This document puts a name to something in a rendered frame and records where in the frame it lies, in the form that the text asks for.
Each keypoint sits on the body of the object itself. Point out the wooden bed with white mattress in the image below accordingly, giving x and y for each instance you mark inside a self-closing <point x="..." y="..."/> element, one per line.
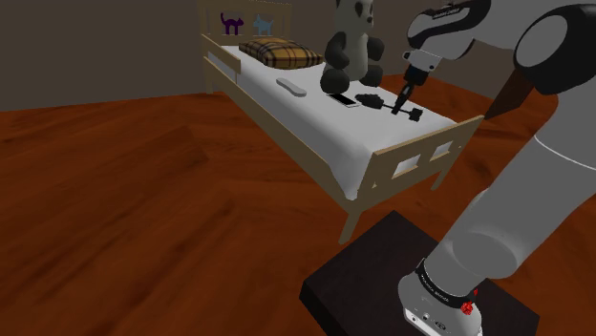
<point x="326" y="125"/>

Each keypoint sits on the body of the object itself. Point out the black and white panda plush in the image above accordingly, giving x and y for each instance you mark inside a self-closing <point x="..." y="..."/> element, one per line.
<point x="347" y="51"/>

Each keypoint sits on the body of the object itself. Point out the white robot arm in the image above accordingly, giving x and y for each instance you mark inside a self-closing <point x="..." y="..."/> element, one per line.
<point x="549" y="186"/>

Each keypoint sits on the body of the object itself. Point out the white remote control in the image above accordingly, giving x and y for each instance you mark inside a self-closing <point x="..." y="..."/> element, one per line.
<point x="291" y="87"/>

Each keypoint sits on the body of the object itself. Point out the yellow plaid pillow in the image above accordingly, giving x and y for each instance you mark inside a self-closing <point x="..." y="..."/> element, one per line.
<point x="279" y="52"/>

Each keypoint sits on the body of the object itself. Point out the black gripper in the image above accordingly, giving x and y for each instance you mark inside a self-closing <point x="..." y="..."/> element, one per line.
<point x="414" y="78"/>

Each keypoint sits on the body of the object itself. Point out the dark robot stand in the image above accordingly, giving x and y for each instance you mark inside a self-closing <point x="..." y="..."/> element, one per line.
<point x="363" y="279"/>

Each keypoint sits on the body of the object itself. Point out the black and white phone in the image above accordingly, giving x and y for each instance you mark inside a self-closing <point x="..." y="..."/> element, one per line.
<point x="343" y="99"/>

